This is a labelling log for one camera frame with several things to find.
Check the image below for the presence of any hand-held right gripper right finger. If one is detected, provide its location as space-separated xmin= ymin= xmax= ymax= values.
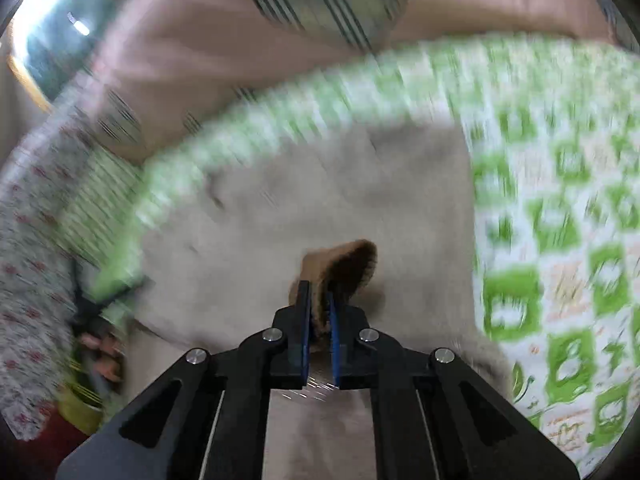
xmin=325 ymin=291 xmax=581 ymax=480

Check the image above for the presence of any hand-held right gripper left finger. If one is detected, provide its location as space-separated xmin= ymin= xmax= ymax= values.
xmin=55 ymin=280 xmax=313 ymax=480

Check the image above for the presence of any beige knit garment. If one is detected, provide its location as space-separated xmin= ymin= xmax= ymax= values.
xmin=132 ymin=122 xmax=523 ymax=480

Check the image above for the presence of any person's left hand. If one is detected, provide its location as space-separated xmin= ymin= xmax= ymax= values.
xmin=80 ymin=332 xmax=124 ymax=384

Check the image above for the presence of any floral quilt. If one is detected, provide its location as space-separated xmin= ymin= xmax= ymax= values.
xmin=0 ymin=85 xmax=146 ymax=441

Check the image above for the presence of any green patterned pillow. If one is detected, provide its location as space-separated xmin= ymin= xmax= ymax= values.
xmin=55 ymin=150 xmax=151 ymax=266

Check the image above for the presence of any green patterned bed sheet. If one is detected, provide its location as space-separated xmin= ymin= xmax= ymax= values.
xmin=90 ymin=35 xmax=640 ymax=471

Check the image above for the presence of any pink duvet with plaid hearts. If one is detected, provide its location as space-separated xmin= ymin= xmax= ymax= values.
xmin=85 ymin=0 xmax=616 ymax=161

